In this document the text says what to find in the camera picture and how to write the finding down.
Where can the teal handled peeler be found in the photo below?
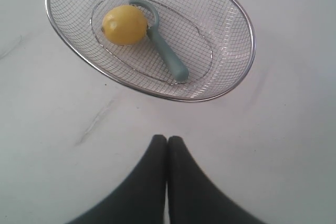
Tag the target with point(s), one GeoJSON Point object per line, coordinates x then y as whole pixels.
{"type": "Point", "coordinates": [176, 67]}

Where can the yellow lemon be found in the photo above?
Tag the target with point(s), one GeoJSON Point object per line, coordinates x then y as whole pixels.
{"type": "Point", "coordinates": [124, 25]}

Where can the oval wire mesh basket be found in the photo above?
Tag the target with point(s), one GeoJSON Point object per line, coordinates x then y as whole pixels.
{"type": "Point", "coordinates": [213, 38]}

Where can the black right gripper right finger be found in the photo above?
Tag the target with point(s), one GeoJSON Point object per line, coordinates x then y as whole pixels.
{"type": "Point", "coordinates": [193, 198]}

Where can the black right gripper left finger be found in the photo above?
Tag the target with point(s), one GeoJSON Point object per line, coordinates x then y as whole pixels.
{"type": "Point", "coordinates": [140, 198]}

